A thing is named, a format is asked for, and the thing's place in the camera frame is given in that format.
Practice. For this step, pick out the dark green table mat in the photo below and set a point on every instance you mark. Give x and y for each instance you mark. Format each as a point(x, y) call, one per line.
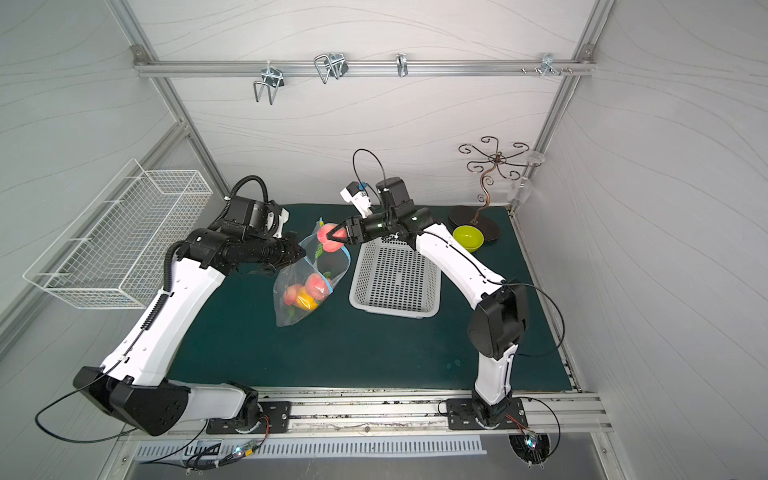
point(235, 337)

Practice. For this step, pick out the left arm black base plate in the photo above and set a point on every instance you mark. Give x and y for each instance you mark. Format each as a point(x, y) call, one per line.
point(276, 417)

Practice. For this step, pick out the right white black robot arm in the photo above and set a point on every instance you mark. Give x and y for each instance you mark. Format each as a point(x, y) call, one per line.
point(500, 309)

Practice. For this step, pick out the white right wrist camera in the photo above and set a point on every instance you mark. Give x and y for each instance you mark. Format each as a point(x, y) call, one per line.
point(355, 194)

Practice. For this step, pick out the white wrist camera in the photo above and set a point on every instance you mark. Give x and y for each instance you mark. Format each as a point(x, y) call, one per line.
point(277, 217)
point(355, 194)

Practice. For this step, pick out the white wire wall basket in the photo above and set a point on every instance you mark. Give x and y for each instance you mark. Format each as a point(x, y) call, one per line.
point(110, 257)

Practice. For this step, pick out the white perforated plastic basket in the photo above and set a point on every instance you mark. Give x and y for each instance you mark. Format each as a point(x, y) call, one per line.
point(392, 279)

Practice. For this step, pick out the metal hook middle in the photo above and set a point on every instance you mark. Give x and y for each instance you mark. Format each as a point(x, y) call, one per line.
point(330, 65)

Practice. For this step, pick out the white vented cable duct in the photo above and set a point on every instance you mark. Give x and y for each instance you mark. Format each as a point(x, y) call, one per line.
point(327, 447)

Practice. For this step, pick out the pink peach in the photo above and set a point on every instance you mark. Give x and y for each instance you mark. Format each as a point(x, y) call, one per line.
point(318, 287)
point(291, 294)
point(332, 237)

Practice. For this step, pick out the bronze wire jewelry stand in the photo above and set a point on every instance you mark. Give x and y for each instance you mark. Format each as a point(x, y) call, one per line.
point(512, 167)

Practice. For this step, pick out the clear zip-top bag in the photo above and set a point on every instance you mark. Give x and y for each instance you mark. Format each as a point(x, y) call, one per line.
point(331, 265)

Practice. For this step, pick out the green plastic bowl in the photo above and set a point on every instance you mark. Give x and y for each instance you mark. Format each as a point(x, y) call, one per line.
point(469, 237)

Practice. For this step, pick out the aluminium crossbar rail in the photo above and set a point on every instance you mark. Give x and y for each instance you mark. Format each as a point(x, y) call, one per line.
point(357, 68)

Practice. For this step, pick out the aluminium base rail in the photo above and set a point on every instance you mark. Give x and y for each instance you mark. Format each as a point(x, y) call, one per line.
point(326, 412)

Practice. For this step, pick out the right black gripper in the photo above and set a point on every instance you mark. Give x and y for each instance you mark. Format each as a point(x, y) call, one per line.
point(353, 229)

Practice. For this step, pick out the metal bracket right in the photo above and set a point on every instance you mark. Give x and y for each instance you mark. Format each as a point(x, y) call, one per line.
point(547, 67)

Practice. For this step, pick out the yellow peach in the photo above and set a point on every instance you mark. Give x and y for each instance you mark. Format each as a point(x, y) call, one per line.
point(306, 302)

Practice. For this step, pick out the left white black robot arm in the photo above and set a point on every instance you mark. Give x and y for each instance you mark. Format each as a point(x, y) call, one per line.
point(131, 384)

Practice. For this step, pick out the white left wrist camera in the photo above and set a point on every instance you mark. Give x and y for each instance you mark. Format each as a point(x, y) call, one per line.
point(277, 217)

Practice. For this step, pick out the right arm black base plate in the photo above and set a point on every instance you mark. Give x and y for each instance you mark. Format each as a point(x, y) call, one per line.
point(470, 414)

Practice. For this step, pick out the pink peach top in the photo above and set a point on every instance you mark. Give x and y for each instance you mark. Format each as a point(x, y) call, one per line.
point(291, 294)

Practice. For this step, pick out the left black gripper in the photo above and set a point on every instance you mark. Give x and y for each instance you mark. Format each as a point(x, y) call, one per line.
point(288, 253)

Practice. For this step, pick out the metal hook left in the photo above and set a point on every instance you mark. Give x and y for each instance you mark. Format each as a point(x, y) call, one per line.
point(267, 87)

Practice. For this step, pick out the metal hook small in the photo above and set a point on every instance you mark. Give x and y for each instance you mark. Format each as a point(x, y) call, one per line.
point(401, 65)

